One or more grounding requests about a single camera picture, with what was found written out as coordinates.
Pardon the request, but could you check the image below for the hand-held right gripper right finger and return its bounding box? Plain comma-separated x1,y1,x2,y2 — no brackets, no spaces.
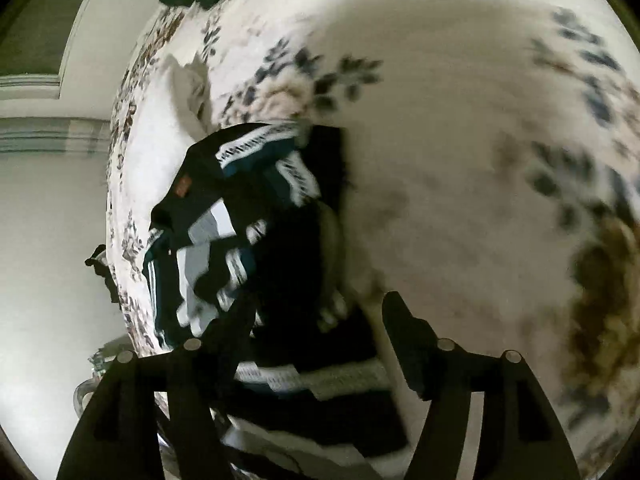
381,291,582,480

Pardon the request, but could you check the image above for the black object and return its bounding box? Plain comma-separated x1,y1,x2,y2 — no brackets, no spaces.
84,244,121,303

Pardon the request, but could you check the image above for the floral bed sheet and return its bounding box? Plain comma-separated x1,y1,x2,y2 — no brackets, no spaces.
105,0,640,480

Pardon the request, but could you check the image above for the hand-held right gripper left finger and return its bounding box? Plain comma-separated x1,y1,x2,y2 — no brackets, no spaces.
55,290,258,480

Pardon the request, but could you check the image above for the grey-green banded curtain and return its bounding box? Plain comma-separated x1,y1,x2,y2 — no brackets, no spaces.
0,0,116,156

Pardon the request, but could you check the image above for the black grey striped garment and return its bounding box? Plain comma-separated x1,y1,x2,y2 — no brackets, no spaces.
142,121,411,480

